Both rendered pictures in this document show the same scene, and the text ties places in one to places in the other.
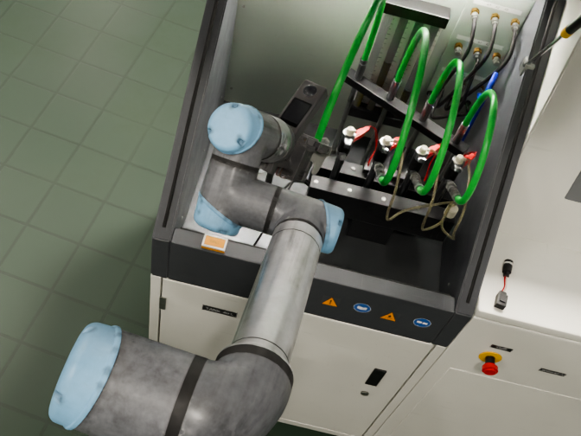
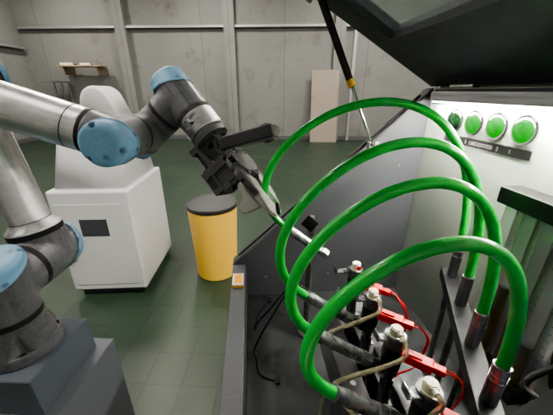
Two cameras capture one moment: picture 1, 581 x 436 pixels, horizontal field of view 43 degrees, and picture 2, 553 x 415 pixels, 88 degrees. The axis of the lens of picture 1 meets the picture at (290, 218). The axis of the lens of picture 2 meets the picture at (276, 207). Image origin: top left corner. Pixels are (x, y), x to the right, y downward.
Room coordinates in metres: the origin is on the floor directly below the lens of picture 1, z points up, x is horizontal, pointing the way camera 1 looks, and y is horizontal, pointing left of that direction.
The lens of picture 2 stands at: (0.91, -0.52, 1.44)
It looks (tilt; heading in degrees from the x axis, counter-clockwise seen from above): 22 degrees down; 89
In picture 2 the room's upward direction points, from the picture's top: straight up
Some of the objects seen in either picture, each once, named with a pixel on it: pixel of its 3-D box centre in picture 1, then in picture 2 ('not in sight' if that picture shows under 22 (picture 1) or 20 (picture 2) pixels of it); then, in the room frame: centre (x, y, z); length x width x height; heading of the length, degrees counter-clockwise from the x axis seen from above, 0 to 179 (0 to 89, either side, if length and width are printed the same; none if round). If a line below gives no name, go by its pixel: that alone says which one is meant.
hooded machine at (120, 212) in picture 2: not in sight; (115, 204); (-0.31, 1.59, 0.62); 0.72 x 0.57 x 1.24; 88
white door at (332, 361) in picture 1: (276, 368); not in sight; (0.82, -0.08, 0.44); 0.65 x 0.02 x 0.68; 94
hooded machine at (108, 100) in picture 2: not in sight; (112, 131); (-1.99, 4.93, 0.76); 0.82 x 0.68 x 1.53; 175
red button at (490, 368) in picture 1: (489, 364); not in sight; (0.82, -0.53, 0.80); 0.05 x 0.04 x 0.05; 94
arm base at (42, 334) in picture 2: not in sight; (16, 328); (0.34, -0.02, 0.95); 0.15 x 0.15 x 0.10
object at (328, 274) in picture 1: (308, 286); (237, 375); (0.83, -0.08, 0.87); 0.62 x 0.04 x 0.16; 94
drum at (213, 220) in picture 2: not in sight; (215, 237); (0.45, 1.59, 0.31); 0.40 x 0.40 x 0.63
